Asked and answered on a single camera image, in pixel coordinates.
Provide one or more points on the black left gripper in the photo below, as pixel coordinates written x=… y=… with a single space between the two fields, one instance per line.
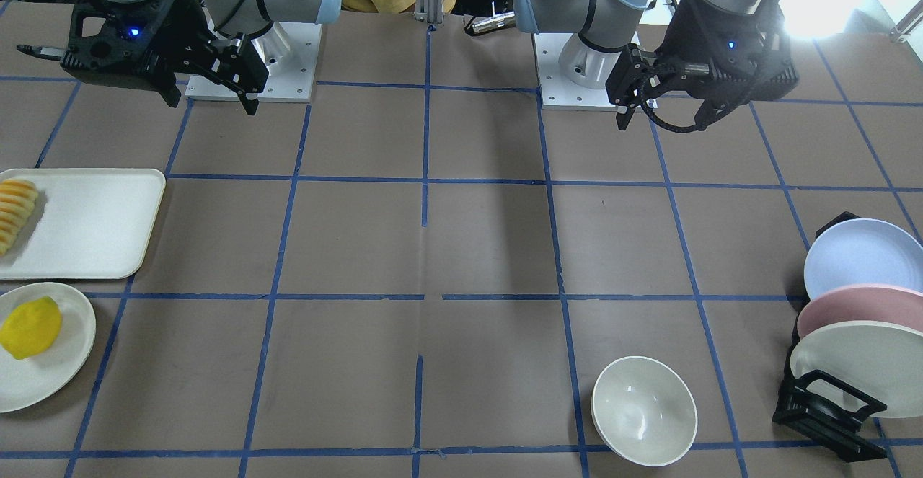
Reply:
x=681 y=37

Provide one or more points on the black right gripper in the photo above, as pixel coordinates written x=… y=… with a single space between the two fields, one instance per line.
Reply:
x=184 y=25

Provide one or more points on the yellow lemon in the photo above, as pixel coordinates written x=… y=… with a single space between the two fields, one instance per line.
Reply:
x=31 y=328

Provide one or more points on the white bowl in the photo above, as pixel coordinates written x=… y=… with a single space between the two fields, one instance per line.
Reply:
x=644 y=411

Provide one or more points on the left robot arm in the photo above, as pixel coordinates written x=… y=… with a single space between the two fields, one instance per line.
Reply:
x=607 y=26

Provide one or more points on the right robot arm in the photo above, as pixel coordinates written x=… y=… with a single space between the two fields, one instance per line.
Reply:
x=255 y=18

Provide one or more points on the white rectangular tray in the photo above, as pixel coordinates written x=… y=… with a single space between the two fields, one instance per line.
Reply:
x=89 y=223

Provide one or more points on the silver flashlight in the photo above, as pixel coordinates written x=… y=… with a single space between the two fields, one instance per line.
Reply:
x=477 y=26

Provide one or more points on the sliced yellow bread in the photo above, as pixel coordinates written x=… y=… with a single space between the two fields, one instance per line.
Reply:
x=18 y=201

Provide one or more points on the light blue plate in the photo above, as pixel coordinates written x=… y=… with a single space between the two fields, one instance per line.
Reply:
x=862 y=251

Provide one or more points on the pink plate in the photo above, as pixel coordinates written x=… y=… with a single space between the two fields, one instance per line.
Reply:
x=862 y=302

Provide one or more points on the black dish rack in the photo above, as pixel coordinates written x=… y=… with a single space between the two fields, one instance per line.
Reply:
x=820 y=419

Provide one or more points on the cream plate in rack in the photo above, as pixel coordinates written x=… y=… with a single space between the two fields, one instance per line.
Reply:
x=880 y=359

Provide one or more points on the round white plate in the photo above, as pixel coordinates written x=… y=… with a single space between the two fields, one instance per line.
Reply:
x=29 y=381

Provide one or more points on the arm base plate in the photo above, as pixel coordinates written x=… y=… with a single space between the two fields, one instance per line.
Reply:
x=290 y=51
x=555 y=81

